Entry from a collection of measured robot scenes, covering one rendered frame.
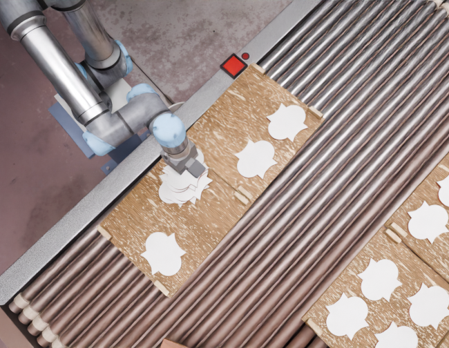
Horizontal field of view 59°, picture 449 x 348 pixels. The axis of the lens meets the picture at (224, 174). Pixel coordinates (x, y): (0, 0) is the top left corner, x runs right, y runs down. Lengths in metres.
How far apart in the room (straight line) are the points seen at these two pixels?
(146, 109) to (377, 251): 0.87
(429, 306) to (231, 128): 0.87
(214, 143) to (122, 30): 1.61
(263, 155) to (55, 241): 0.78
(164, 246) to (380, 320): 0.73
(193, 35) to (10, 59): 1.21
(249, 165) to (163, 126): 0.49
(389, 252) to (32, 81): 2.33
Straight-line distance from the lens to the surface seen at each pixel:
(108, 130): 1.04
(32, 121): 2.78
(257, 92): 1.51
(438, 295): 1.49
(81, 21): 1.24
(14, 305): 1.55
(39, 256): 1.53
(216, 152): 1.42
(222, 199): 1.38
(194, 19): 2.85
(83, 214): 1.49
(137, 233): 1.40
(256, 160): 1.40
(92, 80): 1.43
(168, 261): 1.36
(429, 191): 1.53
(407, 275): 1.46
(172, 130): 0.98
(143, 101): 1.05
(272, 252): 1.38
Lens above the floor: 2.29
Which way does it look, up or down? 75 degrees down
